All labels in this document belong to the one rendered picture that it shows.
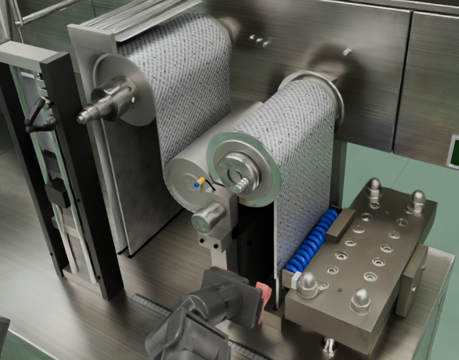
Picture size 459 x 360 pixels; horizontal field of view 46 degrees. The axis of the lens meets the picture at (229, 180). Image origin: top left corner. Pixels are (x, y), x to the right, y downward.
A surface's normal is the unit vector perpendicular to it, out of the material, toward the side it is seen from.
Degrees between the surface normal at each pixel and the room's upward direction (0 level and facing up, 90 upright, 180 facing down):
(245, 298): 60
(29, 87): 90
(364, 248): 0
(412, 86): 90
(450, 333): 0
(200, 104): 92
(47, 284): 0
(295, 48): 90
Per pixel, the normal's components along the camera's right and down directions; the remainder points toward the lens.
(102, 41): -0.54, 0.51
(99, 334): -0.05, -0.81
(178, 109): 0.84, 0.30
